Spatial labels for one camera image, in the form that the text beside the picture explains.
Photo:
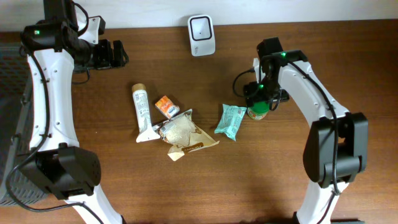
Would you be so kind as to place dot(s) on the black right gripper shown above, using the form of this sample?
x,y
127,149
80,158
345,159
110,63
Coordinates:
x,y
254,101

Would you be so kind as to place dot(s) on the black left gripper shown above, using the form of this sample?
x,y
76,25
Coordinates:
x,y
107,60

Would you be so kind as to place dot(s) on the green lid jar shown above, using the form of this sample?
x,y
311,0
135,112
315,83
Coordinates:
x,y
258,110

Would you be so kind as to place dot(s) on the teal snack packet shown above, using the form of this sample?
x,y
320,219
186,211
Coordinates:
x,y
230,121

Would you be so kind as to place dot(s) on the orange small carton box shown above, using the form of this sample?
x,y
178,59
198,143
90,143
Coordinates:
x,y
167,107

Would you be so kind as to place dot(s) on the beige brown snack bag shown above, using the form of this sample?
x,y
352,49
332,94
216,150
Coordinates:
x,y
184,135

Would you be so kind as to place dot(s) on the white tube gold cap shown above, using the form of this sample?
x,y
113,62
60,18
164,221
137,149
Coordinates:
x,y
141,103

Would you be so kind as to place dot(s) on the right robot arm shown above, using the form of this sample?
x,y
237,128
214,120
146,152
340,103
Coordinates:
x,y
337,145

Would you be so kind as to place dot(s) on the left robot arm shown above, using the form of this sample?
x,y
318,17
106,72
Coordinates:
x,y
65,42

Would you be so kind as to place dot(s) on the white barcode scanner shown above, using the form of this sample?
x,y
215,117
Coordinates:
x,y
201,34

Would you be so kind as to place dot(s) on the grey plastic mesh basket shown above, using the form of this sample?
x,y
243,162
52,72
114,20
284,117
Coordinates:
x,y
16,113

